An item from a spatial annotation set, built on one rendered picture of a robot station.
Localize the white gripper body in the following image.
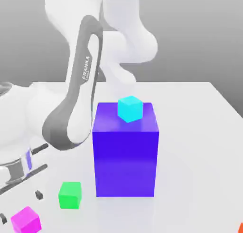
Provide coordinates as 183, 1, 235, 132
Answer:
0, 161, 51, 202

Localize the small magenta cube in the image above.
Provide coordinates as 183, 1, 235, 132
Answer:
10, 205, 42, 233

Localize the small green cube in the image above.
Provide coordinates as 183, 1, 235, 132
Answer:
57, 181, 82, 210

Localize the small cyan cube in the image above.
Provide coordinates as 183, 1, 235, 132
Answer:
117, 95, 144, 123

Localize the large purple box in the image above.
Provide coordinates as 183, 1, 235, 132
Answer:
92, 102, 159, 198

